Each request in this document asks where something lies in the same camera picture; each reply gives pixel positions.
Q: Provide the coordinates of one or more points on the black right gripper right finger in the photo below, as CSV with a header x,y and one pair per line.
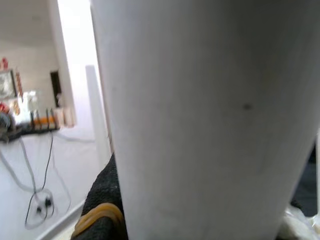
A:
x,y
297,227

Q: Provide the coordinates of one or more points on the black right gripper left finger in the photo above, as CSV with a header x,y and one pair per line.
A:
x,y
105,185

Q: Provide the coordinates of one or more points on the yellow rubber band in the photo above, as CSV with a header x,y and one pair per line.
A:
x,y
105,208

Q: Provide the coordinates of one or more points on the white paper cup stack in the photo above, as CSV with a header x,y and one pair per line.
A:
x,y
65,116

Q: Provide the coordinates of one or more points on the orange drink bottle rack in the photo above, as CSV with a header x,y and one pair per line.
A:
x,y
42,122

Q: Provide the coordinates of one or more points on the small desk fan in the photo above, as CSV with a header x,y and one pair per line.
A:
x,y
5,122

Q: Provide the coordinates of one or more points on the framed grey picture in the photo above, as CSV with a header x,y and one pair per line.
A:
x,y
5,83

